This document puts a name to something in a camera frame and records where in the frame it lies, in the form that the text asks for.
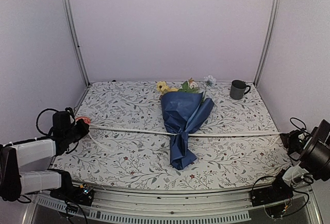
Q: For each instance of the right aluminium frame post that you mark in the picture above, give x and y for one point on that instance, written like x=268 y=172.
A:
x=267 y=42

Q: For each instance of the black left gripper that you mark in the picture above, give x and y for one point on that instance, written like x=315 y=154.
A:
x=83 y=128

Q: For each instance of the left aluminium frame post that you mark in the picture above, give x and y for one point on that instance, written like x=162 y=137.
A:
x=76 y=45

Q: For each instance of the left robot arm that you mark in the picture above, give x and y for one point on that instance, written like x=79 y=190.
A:
x=20 y=175

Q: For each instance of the dark grey metal mug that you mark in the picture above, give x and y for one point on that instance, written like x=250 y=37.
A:
x=239 y=89

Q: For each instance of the front aluminium rail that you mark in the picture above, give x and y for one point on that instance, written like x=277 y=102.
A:
x=115 y=205

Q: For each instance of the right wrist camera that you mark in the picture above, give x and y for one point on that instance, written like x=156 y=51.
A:
x=304 y=135

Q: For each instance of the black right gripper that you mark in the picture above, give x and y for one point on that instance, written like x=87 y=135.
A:
x=287 y=139

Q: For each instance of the aluminium frame post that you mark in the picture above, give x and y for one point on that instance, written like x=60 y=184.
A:
x=76 y=45
x=267 y=42

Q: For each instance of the blue wrapping paper sheet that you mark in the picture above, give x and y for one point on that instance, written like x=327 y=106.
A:
x=183 y=114

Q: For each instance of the white fake flower stem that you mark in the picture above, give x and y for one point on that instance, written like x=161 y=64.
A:
x=189 y=86

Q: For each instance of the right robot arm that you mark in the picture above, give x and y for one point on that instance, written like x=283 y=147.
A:
x=310 y=150

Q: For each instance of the floral patterned tablecloth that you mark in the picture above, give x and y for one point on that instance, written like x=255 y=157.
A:
x=129 y=147

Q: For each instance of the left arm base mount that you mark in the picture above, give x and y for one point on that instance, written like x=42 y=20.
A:
x=82 y=194

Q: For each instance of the clear plastic wrap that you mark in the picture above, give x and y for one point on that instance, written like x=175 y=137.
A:
x=231 y=135

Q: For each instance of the pale blue fake flower stem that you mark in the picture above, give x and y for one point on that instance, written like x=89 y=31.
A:
x=209 y=81

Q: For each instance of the red patterned small dish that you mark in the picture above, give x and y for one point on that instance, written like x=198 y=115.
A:
x=84 y=119

